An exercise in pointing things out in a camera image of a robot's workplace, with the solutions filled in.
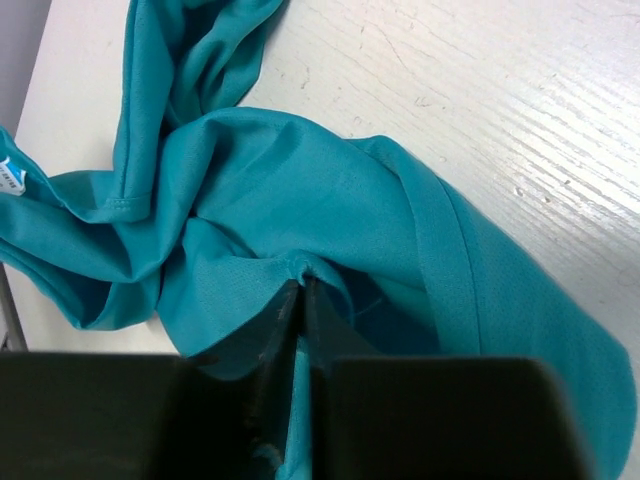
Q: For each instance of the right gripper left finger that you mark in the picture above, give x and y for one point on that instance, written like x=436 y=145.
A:
x=221 y=414

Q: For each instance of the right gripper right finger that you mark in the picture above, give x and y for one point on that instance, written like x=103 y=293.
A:
x=376 y=416

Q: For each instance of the teal t-shirt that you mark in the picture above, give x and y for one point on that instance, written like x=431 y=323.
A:
x=210 y=207

